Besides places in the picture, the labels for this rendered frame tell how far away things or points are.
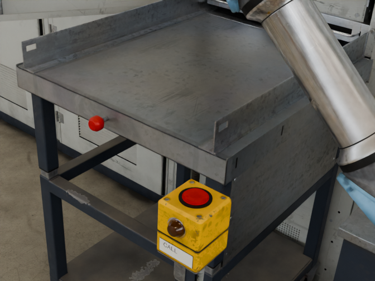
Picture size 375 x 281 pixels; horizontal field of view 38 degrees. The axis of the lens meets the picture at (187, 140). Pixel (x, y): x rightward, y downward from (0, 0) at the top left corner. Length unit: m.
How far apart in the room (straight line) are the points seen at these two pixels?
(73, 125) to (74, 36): 1.07
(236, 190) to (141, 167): 1.14
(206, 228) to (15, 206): 1.61
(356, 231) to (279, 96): 0.32
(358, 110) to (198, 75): 0.56
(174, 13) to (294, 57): 0.90
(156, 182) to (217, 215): 1.42
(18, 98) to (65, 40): 1.35
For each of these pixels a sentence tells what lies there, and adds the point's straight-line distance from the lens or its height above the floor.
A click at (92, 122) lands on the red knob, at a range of 1.16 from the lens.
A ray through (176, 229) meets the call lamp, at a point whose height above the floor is 0.88.
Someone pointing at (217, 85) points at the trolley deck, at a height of 0.85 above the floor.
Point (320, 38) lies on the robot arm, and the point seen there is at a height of 1.10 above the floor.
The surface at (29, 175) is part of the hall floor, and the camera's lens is 2.50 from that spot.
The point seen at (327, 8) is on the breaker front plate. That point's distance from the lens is 1.64.
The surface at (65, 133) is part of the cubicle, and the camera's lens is 2.54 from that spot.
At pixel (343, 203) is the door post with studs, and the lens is 1.78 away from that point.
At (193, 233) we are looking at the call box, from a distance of 0.79.
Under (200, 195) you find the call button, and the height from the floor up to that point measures 0.91.
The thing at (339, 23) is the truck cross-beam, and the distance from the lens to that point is 1.62.
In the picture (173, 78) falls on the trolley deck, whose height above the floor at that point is 0.85.
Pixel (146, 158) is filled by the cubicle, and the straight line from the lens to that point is 2.19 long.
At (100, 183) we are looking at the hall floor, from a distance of 2.42.
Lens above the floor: 1.38
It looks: 30 degrees down
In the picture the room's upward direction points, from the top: 3 degrees clockwise
